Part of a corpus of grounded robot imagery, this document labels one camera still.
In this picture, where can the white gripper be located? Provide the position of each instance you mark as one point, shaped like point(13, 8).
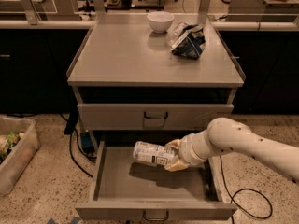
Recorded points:
point(186, 150)

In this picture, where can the blue labelled plastic bottle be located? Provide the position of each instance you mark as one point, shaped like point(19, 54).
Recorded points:
point(153, 154)

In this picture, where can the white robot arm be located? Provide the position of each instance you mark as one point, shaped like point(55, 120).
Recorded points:
point(223, 136)

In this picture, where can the open grey middle drawer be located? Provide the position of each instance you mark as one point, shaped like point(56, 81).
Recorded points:
point(123, 189)

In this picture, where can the grey metal drawer cabinet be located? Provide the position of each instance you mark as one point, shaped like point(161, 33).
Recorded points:
point(124, 62)

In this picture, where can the closed upper grey drawer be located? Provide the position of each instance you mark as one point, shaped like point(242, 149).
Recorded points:
point(150, 116)

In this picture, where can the blue power adapter box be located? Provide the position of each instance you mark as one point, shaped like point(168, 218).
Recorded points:
point(86, 142)

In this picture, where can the blue crumpled chip bag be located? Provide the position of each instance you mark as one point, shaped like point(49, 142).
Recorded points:
point(187, 40)

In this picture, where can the white ceramic bowl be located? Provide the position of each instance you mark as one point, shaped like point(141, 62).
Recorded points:
point(160, 21)

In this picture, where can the clear plastic storage bin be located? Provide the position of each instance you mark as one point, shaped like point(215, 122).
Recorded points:
point(19, 157)

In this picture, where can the food items in bin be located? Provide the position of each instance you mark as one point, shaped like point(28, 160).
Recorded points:
point(7, 143)

